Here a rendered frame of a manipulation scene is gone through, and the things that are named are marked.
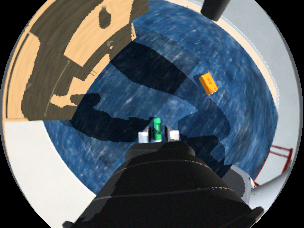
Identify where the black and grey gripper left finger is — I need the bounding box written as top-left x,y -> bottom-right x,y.
138,126 -> 151,143

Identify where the orange rectangular block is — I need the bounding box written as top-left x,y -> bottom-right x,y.
199,73 -> 218,95

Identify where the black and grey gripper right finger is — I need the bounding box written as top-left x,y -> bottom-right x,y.
164,125 -> 179,142

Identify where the small wooden chest of drawers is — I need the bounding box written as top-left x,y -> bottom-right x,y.
3,0 -> 136,122

